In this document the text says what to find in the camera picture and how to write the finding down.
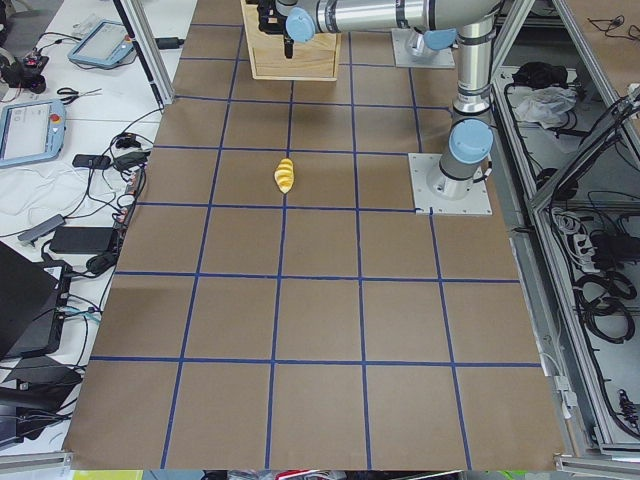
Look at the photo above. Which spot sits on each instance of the toy bread loaf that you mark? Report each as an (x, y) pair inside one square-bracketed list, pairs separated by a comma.
[(284, 175)]

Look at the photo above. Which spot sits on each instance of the white crumpled cloth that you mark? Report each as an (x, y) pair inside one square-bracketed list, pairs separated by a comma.
[(548, 107)]

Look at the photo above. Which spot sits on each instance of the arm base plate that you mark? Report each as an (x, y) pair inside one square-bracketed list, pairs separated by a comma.
[(435, 60), (436, 194)]

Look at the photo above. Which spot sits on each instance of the scissors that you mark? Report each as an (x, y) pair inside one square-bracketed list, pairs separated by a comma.
[(68, 95)]

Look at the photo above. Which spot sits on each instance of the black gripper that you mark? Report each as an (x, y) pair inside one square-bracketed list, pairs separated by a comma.
[(287, 39)]

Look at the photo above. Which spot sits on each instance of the blue teach pendant far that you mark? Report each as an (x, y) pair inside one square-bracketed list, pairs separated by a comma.
[(106, 46)]

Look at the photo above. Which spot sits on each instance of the blue teach pendant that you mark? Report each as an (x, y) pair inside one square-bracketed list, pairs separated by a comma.
[(32, 132), (106, 46)]

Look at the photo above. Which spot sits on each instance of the black power adapter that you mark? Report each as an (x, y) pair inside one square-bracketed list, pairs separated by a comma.
[(81, 240)]

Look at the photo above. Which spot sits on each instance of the blue teach pendant near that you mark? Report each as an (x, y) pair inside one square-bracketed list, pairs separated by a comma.
[(32, 132)]

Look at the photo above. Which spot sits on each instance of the black laptop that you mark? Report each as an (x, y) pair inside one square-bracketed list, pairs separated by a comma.
[(32, 297)]

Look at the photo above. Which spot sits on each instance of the black drawer handle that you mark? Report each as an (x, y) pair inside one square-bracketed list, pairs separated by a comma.
[(288, 45)]

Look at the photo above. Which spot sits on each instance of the wooden drawer cabinet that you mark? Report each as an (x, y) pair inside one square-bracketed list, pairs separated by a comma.
[(316, 60)]

